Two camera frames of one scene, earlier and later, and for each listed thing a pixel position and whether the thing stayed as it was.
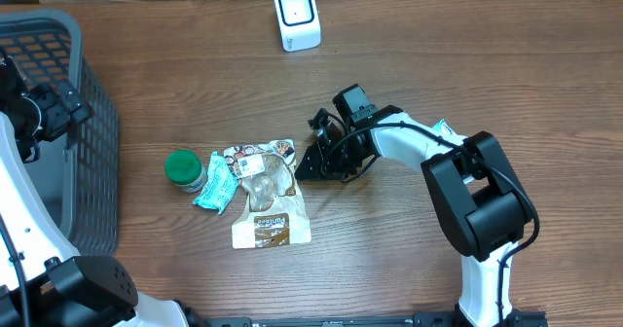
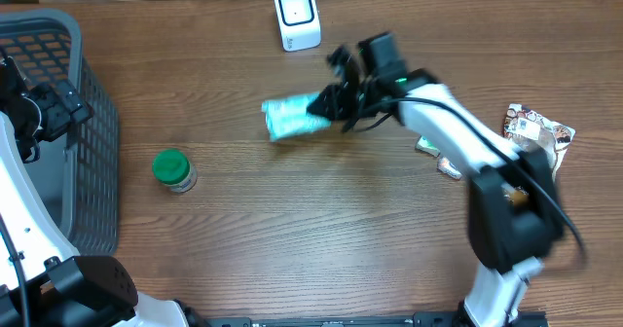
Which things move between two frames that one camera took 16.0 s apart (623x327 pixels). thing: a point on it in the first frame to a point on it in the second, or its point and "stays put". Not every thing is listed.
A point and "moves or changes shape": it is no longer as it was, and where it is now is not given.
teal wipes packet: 220,184 to 288,115
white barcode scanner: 298,17 stays put
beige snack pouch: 274,214 to 527,127
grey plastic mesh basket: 80,172 stays put
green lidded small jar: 185,169 moves or changes shape
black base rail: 514,318 stays put
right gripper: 319,151 to 335,95
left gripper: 60,118 stays put
